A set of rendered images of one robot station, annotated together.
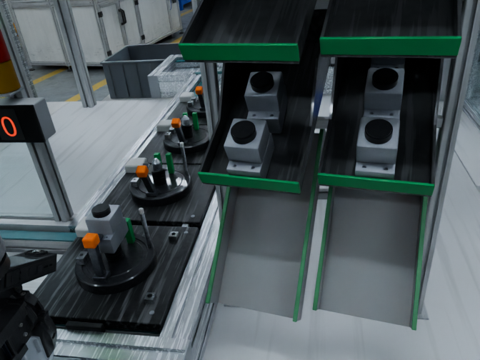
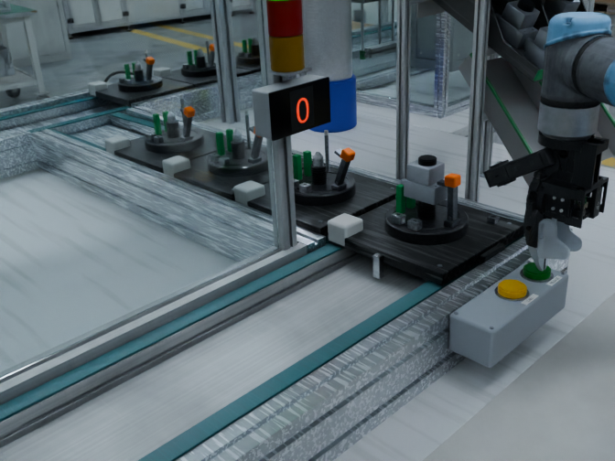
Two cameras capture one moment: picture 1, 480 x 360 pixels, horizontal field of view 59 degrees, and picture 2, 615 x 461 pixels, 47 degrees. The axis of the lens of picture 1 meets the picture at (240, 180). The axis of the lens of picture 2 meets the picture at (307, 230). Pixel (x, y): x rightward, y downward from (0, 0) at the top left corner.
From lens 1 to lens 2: 124 cm
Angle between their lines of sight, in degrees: 49
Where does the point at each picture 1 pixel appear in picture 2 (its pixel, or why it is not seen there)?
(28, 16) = not seen: outside the picture
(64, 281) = (418, 251)
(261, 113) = (525, 29)
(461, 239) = (501, 156)
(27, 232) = (270, 274)
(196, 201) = (370, 183)
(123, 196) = (300, 209)
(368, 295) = not seen: hidden behind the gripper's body
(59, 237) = (312, 258)
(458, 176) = (431, 133)
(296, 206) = (526, 108)
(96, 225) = (436, 172)
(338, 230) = not seen: hidden behind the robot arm
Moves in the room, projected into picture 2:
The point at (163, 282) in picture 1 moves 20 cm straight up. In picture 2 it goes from (475, 214) to (482, 102)
